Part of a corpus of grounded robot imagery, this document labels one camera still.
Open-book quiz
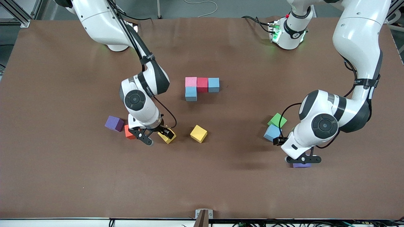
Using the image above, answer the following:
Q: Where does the white floor cable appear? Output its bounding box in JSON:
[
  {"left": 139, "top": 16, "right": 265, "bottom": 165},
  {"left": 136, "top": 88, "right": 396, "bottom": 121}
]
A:
[{"left": 184, "top": 0, "right": 219, "bottom": 18}]

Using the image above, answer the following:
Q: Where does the dark vertical frame beam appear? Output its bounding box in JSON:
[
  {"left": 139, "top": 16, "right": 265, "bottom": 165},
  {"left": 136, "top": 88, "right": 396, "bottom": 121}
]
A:
[{"left": 31, "top": 0, "right": 48, "bottom": 20}]

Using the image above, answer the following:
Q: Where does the red foam cube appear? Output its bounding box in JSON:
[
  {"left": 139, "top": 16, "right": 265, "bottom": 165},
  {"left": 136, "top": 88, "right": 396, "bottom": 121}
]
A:
[{"left": 197, "top": 77, "right": 209, "bottom": 93}]

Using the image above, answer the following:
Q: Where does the white table edge strip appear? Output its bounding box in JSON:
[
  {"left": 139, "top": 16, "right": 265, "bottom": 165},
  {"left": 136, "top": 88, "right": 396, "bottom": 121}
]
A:
[{"left": 0, "top": 218, "right": 404, "bottom": 227}]

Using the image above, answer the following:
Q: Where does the orange foam cube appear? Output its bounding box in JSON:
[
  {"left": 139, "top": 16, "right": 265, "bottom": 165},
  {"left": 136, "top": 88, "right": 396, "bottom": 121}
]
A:
[{"left": 124, "top": 125, "right": 137, "bottom": 140}]

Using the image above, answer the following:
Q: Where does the metal table edge bracket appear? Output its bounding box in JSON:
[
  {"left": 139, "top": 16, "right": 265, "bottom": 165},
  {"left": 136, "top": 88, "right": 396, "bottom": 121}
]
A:
[{"left": 195, "top": 209, "right": 213, "bottom": 227}]

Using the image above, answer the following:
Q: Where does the aluminium frame post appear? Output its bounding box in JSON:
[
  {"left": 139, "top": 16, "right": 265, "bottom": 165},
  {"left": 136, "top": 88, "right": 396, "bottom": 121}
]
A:
[
  {"left": 378, "top": 0, "right": 404, "bottom": 24},
  {"left": 0, "top": 0, "right": 31, "bottom": 28}
]

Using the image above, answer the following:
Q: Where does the yellow foam cube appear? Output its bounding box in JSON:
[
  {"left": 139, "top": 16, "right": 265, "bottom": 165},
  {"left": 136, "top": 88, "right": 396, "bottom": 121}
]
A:
[
  {"left": 157, "top": 131, "right": 177, "bottom": 145},
  {"left": 190, "top": 125, "right": 208, "bottom": 144}
]

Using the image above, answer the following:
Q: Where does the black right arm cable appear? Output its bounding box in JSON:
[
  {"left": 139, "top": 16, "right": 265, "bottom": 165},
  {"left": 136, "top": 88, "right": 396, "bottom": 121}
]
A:
[{"left": 106, "top": 0, "right": 178, "bottom": 130}]

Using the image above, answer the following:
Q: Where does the green foam cube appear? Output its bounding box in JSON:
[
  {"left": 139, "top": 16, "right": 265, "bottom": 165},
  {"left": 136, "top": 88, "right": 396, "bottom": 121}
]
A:
[{"left": 267, "top": 113, "right": 288, "bottom": 129}]

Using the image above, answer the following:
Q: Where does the brown table mat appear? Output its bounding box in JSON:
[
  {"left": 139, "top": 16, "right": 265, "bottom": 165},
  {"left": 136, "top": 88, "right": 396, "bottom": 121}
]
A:
[{"left": 0, "top": 16, "right": 404, "bottom": 220}]

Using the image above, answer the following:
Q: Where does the black cable on mat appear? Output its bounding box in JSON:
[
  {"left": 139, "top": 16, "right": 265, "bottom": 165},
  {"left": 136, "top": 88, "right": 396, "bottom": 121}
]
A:
[{"left": 241, "top": 15, "right": 275, "bottom": 33}]

